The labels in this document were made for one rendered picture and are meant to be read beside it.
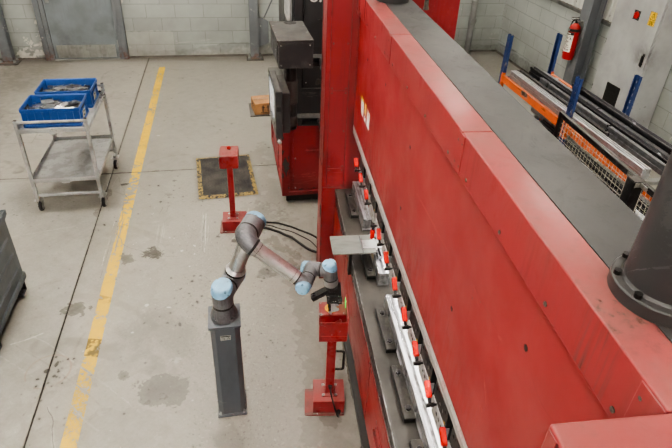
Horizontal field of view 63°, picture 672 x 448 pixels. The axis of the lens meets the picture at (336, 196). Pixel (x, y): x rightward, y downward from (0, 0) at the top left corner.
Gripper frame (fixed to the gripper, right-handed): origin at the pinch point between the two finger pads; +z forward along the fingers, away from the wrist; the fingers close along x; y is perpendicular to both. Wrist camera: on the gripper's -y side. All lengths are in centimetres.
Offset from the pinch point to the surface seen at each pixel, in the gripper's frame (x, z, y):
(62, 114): 235, -34, -229
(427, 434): -85, -9, 39
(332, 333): -5.0, 11.5, 0.8
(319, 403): -3, 73, -11
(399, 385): -55, -3, 31
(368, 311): -3.0, -1.5, 21.5
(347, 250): 35.3, -15.1, 12.7
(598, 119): 130, -45, 200
